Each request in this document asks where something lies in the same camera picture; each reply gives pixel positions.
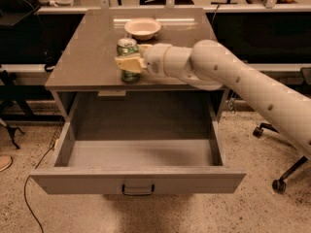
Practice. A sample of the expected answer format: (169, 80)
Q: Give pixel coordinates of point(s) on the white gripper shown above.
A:
(155, 61)

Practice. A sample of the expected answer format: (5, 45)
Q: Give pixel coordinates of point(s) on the green soda can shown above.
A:
(125, 47)

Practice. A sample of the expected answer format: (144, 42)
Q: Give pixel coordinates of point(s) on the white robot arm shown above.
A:
(209, 65)

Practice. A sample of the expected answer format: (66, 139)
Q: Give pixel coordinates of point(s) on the grey cabinet with top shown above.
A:
(86, 82)

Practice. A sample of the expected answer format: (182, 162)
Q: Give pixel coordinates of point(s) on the open grey top drawer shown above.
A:
(176, 157)

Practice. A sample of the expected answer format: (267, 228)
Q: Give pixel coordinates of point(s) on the white paper bowl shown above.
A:
(143, 28)

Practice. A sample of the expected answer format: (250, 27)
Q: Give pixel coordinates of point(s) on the tan shoe tip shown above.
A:
(5, 162)

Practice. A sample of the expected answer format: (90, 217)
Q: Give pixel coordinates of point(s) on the black drawer handle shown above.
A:
(138, 191)

